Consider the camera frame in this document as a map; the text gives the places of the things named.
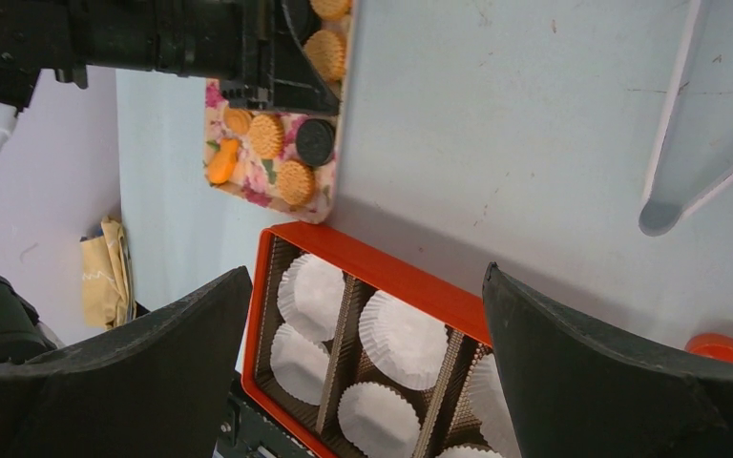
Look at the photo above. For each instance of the orange fish-shaped cookie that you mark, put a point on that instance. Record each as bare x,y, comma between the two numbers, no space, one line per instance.
222,165

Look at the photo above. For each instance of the black sandwich cookie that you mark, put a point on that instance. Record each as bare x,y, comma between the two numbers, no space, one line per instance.
315,142

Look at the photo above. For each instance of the swirl butter cookie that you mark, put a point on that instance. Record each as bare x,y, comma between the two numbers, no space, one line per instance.
237,121

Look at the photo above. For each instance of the orange box lid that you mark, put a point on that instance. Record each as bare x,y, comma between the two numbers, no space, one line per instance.
712,345

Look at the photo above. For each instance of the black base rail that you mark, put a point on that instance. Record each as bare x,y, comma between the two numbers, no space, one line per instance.
247,431

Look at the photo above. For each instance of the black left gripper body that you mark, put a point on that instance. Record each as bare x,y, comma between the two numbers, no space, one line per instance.
151,44

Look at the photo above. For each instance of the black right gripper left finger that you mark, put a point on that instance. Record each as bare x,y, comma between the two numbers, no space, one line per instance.
154,387

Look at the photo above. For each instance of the round tan biscuit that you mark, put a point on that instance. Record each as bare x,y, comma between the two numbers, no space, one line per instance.
295,182
326,50
266,135
331,10

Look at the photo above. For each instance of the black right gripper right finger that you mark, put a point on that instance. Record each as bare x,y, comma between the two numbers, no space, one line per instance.
576,386

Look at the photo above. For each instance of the yellow cloth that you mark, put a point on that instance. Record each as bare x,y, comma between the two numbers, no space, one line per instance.
107,295

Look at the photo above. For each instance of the floral pink serving tray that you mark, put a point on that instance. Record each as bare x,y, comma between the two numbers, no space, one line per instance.
254,178

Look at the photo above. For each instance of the orange compartment cookie box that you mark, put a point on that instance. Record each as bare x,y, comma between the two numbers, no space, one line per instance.
358,354

